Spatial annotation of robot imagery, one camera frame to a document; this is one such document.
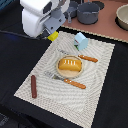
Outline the toy fork wooden handle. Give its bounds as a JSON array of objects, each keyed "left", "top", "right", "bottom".
[{"left": 44, "top": 71, "right": 87, "bottom": 90}]

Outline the grey toy saucepan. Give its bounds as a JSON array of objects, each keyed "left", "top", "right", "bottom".
[{"left": 65, "top": 1, "right": 78, "bottom": 23}]

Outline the light blue toy milk carton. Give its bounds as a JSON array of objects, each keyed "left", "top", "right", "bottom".
[{"left": 74, "top": 32, "right": 88, "bottom": 51}]

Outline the brown toy sausage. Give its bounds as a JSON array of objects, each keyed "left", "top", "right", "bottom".
[{"left": 31, "top": 75, "right": 37, "bottom": 98}]

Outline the round beige toy plate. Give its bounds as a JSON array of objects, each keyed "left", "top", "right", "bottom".
[{"left": 56, "top": 55, "right": 84, "bottom": 78}]

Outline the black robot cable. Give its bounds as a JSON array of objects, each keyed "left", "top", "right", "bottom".
[{"left": 0, "top": 29, "right": 26, "bottom": 36}]

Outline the grey toy pot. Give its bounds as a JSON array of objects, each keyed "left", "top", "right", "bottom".
[{"left": 77, "top": 2, "right": 100, "bottom": 24}]

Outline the beige bowl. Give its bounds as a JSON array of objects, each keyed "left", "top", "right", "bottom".
[{"left": 116, "top": 4, "right": 128, "bottom": 30}]

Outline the toy knife wooden handle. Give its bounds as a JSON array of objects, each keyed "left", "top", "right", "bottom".
[{"left": 59, "top": 49, "right": 100, "bottom": 64}]

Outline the orange toy bread loaf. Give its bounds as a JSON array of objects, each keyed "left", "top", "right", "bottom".
[{"left": 58, "top": 59, "right": 82, "bottom": 71}]

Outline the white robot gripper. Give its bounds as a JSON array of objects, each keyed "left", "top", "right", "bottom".
[{"left": 20, "top": 0, "right": 70, "bottom": 37}]

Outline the woven beige placemat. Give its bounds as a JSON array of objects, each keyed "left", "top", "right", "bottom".
[{"left": 15, "top": 31, "right": 114, "bottom": 128}]

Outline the brown toy stove board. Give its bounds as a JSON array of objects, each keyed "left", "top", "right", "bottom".
[{"left": 63, "top": 0, "right": 128, "bottom": 43}]

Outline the yellow toy butter box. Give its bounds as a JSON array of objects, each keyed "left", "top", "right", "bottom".
[{"left": 48, "top": 31, "right": 58, "bottom": 41}]

